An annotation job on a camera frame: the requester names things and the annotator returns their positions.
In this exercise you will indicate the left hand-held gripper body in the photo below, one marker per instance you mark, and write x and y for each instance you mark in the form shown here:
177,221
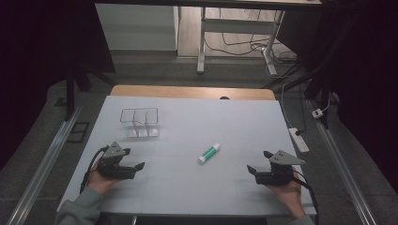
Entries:
114,167

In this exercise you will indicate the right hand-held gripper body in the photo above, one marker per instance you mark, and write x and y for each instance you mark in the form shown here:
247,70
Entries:
277,173

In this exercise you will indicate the clear plastic organizer box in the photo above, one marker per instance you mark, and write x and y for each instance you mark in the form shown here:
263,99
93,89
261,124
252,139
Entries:
140,123

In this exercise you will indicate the green and white glue stick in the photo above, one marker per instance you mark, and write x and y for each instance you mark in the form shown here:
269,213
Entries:
209,153

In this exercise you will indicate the person's left hand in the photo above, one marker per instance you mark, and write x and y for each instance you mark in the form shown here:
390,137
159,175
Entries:
100,182

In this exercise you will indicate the person's right hand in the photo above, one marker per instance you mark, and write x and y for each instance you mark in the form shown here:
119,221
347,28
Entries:
289,195

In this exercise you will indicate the white power strip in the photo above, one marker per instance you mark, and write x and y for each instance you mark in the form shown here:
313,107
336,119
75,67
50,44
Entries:
298,140

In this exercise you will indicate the white board mat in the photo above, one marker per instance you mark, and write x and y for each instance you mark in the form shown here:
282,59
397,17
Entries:
194,187

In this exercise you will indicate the small white adapter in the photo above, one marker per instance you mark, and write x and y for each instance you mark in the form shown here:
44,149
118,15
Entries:
317,113

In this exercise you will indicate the black metal stand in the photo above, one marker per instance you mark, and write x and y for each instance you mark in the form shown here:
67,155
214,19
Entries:
70,93
319,84

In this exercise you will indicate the wooden table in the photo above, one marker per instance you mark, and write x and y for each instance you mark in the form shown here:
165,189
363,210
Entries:
187,92

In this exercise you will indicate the white cabinet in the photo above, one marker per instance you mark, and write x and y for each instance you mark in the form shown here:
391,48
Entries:
137,28

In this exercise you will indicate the metal floor rail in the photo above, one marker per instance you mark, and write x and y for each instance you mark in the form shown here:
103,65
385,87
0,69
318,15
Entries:
341,168
43,165

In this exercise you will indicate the white desk frame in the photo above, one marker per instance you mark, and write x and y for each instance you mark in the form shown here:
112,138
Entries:
233,25

